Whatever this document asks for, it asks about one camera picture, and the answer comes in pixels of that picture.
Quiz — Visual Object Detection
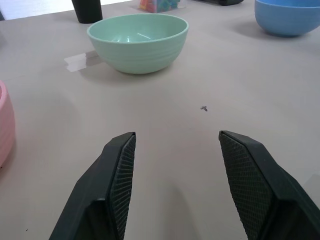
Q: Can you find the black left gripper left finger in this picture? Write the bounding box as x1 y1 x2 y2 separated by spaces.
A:
48 131 137 240

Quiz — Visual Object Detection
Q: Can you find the black flat object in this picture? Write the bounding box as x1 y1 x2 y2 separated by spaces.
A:
199 0 245 7

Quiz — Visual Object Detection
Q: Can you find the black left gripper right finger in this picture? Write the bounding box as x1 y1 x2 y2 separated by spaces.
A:
218 130 320 240

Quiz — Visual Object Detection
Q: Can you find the blue plastic bowl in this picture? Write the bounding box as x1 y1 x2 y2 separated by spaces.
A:
254 0 320 38

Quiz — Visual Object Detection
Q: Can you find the clear box of colourful items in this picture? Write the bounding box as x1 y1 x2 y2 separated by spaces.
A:
138 0 187 14

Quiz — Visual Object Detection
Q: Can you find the black cylindrical cup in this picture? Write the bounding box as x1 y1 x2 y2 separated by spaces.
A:
71 0 104 24

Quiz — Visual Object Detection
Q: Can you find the green plastic bowl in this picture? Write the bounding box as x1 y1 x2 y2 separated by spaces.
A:
86 13 190 75

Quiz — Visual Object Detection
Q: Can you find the pink plastic bowl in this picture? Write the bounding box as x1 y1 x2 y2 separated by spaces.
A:
0 80 16 168

